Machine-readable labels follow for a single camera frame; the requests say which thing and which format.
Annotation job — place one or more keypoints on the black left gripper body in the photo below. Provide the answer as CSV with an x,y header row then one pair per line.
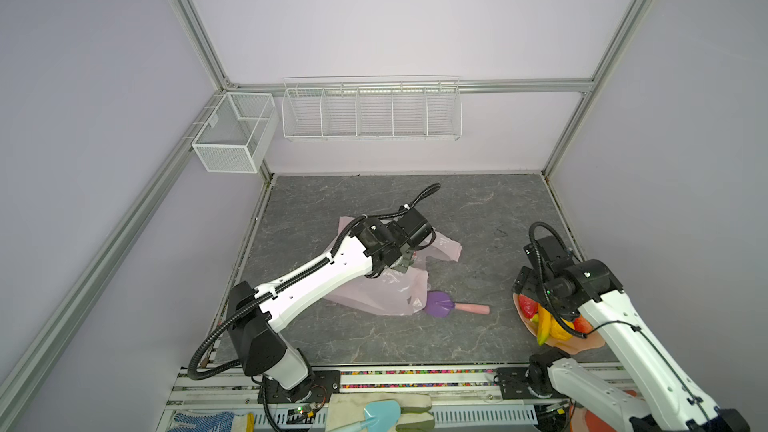
x,y
407,257

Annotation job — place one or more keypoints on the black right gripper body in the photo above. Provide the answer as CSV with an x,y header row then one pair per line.
x,y
536,287

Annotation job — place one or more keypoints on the red strawberry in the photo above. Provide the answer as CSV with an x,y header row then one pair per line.
x,y
528,307
581,325

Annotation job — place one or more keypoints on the yellow banana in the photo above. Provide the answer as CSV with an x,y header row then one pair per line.
x,y
544,323

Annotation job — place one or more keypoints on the pink printed plastic bag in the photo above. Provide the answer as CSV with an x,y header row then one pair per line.
x,y
400,291

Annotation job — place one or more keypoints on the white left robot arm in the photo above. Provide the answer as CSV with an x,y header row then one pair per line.
x,y
251,338

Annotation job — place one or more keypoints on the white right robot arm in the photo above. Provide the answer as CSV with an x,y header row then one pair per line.
x,y
567,288

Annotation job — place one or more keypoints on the red strawberry on plate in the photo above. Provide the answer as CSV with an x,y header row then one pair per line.
x,y
581,325

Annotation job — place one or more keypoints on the beige wavy fruit plate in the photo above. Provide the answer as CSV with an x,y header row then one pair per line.
x,y
574,346

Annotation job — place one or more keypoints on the orange rubber glove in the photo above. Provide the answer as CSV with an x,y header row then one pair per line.
x,y
585,421

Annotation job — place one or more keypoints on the teal plastic trowel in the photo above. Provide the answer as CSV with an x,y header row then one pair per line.
x,y
379,416

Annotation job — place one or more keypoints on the beige work glove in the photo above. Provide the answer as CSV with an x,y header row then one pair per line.
x,y
416,409

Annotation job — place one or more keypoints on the blue knitted glove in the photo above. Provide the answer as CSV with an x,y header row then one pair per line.
x,y
218,422

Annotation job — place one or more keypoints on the purple scoop pink handle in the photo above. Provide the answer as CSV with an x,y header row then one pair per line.
x,y
439,304

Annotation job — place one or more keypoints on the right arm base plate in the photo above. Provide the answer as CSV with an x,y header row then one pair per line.
x,y
514,384

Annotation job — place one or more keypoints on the long white wire shelf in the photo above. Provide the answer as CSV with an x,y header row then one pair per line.
x,y
372,108

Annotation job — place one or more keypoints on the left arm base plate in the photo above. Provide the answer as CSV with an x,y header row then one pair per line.
x,y
318,387

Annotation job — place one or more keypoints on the small white wire basket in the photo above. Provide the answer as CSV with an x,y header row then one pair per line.
x,y
237,133

